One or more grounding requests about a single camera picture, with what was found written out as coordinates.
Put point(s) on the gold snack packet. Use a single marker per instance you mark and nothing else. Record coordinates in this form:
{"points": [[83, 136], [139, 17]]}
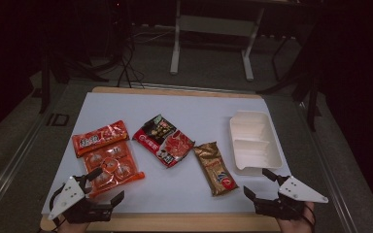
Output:
{"points": [[215, 168]]}

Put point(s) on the person's right hand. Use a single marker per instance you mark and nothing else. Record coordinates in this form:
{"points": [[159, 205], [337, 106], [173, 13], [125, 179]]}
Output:
{"points": [[291, 226]]}

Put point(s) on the white table sheet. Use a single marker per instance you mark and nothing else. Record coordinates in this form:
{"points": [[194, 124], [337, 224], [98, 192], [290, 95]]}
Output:
{"points": [[181, 106]]}

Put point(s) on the white metal table frame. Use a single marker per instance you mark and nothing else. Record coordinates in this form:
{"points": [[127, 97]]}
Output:
{"points": [[175, 58]]}

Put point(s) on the person's left hand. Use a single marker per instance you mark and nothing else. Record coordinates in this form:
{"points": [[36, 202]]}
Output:
{"points": [[73, 228]]}

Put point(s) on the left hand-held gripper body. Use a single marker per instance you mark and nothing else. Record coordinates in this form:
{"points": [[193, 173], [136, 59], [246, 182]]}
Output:
{"points": [[66, 197]]}

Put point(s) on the white divided lunch box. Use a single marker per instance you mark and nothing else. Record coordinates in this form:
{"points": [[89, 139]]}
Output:
{"points": [[255, 142]]}

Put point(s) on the metal floor strip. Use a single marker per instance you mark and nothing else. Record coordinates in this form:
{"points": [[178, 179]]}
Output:
{"points": [[175, 87]]}

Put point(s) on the long orange snack packet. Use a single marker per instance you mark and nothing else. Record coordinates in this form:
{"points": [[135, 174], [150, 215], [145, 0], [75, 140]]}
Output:
{"points": [[100, 137]]}

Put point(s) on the black tripod stand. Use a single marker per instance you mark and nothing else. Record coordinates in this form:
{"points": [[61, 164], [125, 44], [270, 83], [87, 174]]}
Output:
{"points": [[311, 110]]}

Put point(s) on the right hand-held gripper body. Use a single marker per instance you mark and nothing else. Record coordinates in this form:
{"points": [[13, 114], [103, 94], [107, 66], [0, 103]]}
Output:
{"points": [[301, 191]]}

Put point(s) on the large orange clear snack packet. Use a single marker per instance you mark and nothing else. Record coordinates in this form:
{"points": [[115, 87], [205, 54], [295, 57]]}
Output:
{"points": [[113, 161]]}

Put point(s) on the red and black food packet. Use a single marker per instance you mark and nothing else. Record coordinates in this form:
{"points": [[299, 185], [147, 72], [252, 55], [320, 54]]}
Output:
{"points": [[163, 140]]}

